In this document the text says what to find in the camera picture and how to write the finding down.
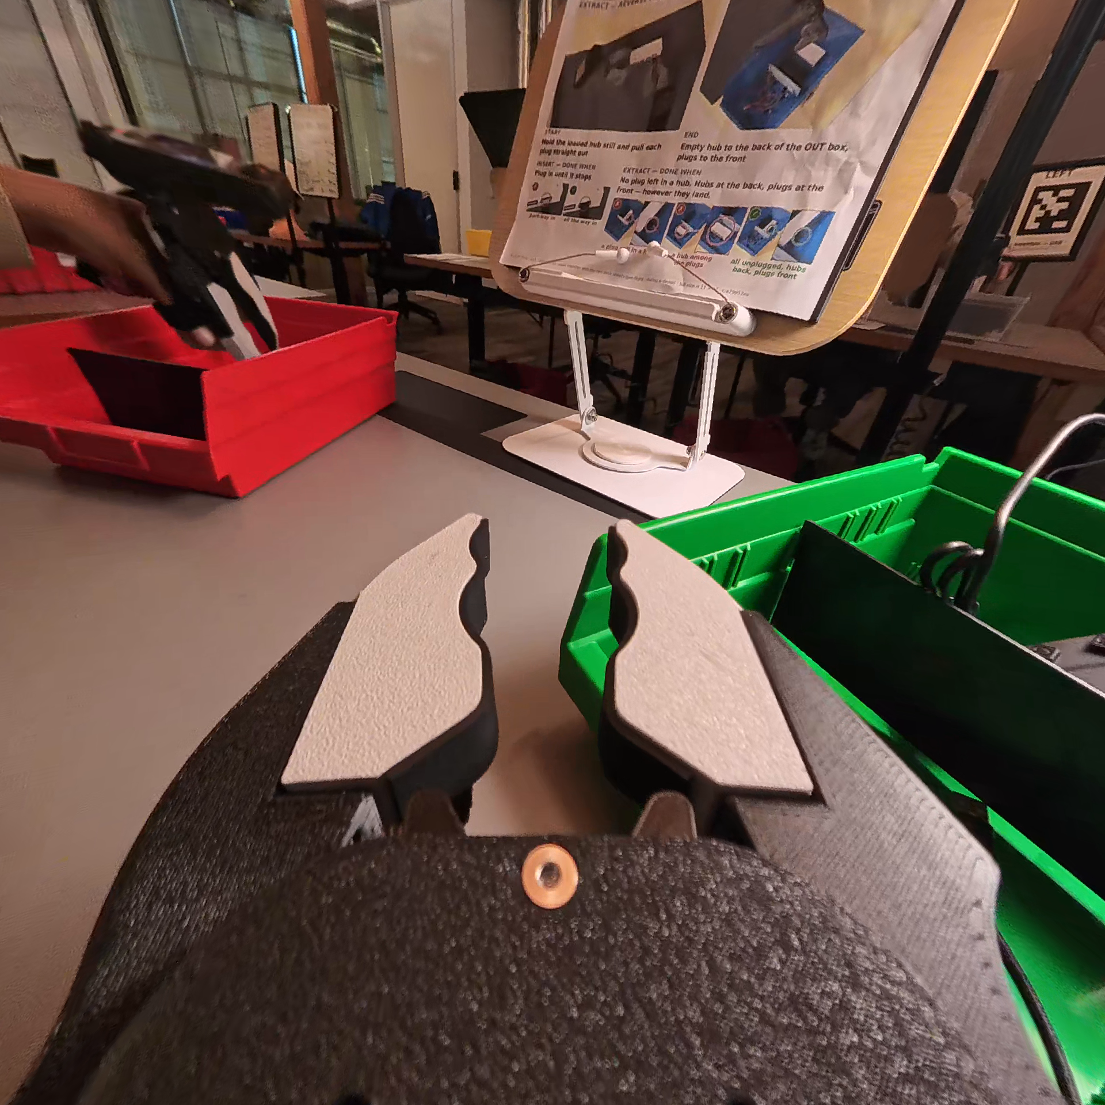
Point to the instruction sheet on stand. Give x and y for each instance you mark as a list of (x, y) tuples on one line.
[(621, 479)]

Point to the red ribbed crate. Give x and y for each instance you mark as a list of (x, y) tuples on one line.
[(44, 273)]

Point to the black usb hub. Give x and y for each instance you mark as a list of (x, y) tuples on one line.
[(1071, 669)]

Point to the yellow cup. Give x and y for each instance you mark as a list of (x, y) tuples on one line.
[(479, 242)]

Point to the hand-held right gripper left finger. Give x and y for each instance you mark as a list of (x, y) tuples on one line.
[(397, 674)]

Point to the clear plastic container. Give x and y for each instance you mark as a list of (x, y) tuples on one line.
[(992, 315)]

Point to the printed instruction sheet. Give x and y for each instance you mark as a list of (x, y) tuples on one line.
[(691, 173)]

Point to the black office chair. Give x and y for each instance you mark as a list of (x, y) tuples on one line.
[(405, 233)]

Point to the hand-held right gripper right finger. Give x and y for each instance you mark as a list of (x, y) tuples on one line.
[(708, 682)]

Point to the dark metal post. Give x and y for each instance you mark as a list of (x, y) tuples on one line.
[(992, 216)]

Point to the green plastic bin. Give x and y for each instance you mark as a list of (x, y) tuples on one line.
[(992, 492)]

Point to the black white marker sign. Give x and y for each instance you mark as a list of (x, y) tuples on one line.
[(1058, 212)]

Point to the red plastic bin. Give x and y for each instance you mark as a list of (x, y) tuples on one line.
[(284, 415)]

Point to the whiteboard on stand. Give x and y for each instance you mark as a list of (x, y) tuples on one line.
[(312, 152), (265, 142)]

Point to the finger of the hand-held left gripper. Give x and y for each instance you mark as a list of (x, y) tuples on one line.
[(233, 328), (251, 302)]

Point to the person's left hand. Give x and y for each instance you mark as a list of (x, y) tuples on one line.
[(95, 233)]

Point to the black triangular panel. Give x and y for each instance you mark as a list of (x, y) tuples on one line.
[(492, 121)]

